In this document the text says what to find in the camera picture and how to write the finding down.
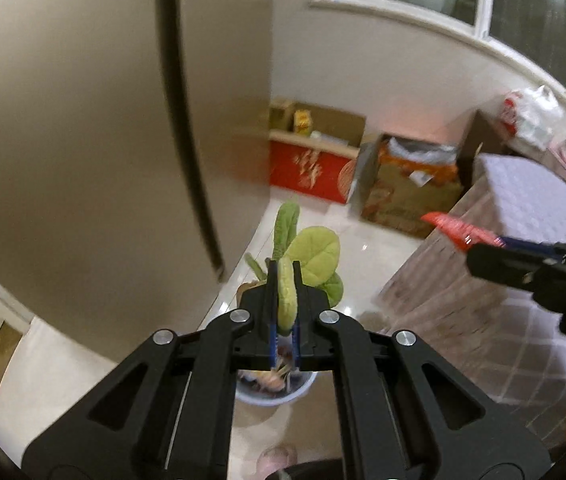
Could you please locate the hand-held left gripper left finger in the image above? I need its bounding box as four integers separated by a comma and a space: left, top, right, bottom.
22, 259, 281, 480

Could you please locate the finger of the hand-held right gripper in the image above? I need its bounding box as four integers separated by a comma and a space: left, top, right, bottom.
465, 244, 538, 288
495, 236, 564, 261

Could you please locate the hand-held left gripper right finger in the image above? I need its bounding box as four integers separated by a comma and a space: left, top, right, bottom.
290, 259, 551, 480

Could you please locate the white bowl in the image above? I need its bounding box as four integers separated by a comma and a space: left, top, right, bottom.
235, 280, 320, 407

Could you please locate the red snack wrapper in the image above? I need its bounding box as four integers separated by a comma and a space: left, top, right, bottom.
420, 211, 506, 252

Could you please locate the green plush leaf toy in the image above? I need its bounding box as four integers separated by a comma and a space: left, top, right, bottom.
244, 201, 345, 338

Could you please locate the purple checkered tablecloth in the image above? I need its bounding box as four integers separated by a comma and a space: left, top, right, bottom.
378, 154, 566, 451

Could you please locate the pink slipper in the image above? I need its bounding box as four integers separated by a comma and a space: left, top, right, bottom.
258, 445, 299, 480

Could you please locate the dark wooden side table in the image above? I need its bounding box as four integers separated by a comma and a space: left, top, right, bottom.
458, 109, 566, 211

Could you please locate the orange-printed cardboard box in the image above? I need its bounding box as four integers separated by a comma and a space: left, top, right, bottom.
358, 132, 466, 238

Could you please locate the white plastic shopping bag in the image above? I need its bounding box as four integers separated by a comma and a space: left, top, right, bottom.
502, 85, 564, 148

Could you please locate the grey plastic bag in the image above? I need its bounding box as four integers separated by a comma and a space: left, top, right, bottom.
388, 135, 458, 166

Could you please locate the red gift box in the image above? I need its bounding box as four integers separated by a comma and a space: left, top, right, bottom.
268, 130, 361, 206

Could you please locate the open brown cardboard box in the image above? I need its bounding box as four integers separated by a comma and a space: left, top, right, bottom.
265, 97, 368, 158

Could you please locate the small yellow box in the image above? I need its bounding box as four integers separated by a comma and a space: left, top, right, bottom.
292, 110, 314, 136

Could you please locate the white-framed sliding window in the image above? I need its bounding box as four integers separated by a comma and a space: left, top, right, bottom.
308, 0, 566, 111

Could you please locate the beige two-door refrigerator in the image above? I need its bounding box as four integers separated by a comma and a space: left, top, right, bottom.
0, 0, 276, 361

